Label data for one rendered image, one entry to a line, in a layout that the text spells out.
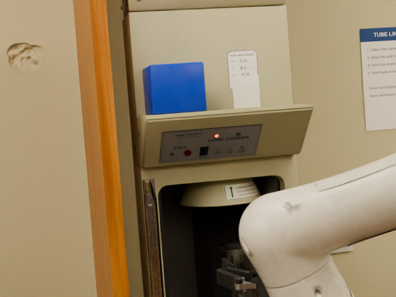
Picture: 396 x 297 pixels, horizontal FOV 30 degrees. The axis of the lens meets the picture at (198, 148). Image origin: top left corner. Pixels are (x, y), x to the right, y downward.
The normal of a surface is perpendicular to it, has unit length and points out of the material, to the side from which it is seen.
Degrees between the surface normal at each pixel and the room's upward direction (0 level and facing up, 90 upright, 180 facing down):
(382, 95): 90
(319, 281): 83
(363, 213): 100
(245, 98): 90
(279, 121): 135
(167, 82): 90
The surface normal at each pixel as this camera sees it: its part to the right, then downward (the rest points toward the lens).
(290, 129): 0.20, 0.73
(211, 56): 0.22, 0.04
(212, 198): -0.23, -0.34
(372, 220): -0.20, 0.56
